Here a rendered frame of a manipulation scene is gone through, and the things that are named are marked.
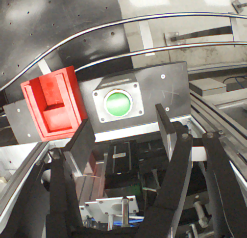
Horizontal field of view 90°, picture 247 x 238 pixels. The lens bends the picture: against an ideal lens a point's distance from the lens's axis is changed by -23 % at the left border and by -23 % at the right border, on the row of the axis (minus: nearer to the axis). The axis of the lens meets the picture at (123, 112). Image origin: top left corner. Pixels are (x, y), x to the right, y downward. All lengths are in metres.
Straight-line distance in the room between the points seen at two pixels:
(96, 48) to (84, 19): 0.13
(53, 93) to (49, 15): 0.38
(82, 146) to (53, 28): 0.56
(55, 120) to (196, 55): 1.24
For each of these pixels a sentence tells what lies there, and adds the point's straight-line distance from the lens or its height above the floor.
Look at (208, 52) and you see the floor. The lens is 1.47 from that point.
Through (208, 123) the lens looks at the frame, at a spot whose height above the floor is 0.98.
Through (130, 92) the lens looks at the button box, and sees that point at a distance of 0.26.
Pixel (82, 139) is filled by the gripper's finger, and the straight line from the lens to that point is 0.17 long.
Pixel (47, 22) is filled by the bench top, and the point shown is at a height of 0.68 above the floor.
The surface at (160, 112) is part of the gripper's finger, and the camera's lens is 0.16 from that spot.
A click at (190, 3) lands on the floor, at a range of 1.47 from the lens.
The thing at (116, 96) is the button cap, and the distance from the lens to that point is 0.25.
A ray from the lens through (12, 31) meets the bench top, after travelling 0.79.
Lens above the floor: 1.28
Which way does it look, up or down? 68 degrees down
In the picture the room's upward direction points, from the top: 179 degrees counter-clockwise
